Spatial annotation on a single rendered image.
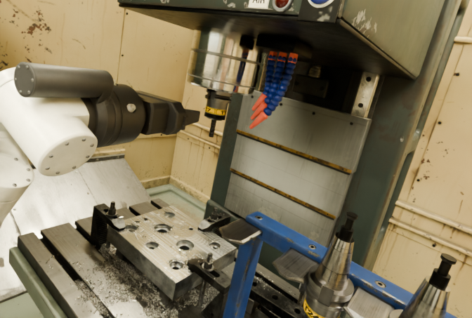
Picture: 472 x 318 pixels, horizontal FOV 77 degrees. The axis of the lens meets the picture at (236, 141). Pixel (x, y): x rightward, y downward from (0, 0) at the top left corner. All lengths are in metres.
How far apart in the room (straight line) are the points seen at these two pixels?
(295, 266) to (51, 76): 0.40
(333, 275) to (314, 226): 0.67
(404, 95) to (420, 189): 0.50
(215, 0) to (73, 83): 0.22
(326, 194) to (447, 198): 0.51
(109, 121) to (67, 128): 0.07
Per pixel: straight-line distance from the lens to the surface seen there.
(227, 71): 0.62
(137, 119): 0.44
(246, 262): 0.60
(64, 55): 1.59
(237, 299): 0.65
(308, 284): 0.48
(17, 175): 0.44
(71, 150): 0.36
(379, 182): 1.04
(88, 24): 1.62
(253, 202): 1.22
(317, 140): 1.03
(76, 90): 0.37
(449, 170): 1.37
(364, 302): 0.49
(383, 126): 1.02
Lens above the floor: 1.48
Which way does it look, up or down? 13 degrees down
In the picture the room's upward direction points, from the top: 12 degrees clockwise
